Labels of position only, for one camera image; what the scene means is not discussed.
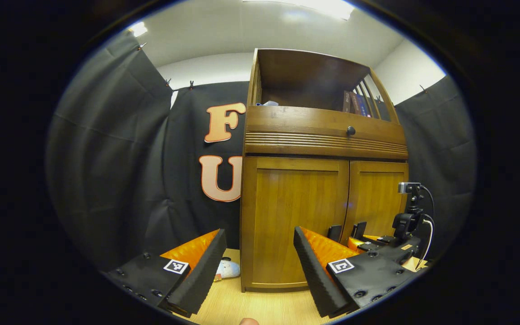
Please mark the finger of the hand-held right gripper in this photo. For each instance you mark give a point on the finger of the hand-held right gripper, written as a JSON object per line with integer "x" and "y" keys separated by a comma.
{"x": 385, "y": 239}
{"x": 355, "y": 244}

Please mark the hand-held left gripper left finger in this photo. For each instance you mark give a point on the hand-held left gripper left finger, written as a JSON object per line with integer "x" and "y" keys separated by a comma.
{"x": 203, "y": 275}

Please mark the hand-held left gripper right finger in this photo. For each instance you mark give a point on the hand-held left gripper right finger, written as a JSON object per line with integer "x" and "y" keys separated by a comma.
{"x": 314, "y": 275}

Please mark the wooden shoe cabinet door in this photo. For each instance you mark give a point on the wooden shoe cabinet door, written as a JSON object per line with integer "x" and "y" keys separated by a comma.
{"x": 377, "y": 198}
{"x": 287, "y": 212}

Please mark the wooden double-door shoe cabinet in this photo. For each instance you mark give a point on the wooden double-door shoe cabinet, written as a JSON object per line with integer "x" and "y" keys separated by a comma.
{"x": 305, "y": 72}

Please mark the white plush toy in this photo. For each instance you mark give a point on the white plush toy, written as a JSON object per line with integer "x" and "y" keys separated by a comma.
{"x": 228, "y": 269}

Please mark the black round knob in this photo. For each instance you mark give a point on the black round knob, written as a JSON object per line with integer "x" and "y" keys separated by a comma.
{"x": 350, "y": 131}

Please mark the blue book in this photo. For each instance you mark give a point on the blue book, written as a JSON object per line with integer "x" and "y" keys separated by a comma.
{"x": 364, "y": 107}

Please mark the dark brown book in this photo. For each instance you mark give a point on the dark brown book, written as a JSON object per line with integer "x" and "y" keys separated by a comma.
{"x": 345, "y": 101}

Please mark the wooden ribbed drawer front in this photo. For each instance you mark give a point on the wooden ribbed drawer front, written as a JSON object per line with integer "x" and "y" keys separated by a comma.
{"x": 296, "y": 122}

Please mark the black backdrop cloth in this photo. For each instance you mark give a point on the black backdrop cloth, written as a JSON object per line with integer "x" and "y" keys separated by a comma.
{"x": 129, "y": 158}

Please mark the small pale blue object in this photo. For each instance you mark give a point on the small pale blue object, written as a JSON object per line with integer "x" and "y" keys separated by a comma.
{"x": 266, "y": 103}

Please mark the ceiling light strip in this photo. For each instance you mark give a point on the ceiling light strip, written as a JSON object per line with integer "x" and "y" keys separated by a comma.
{"x": 138, "y": 29}

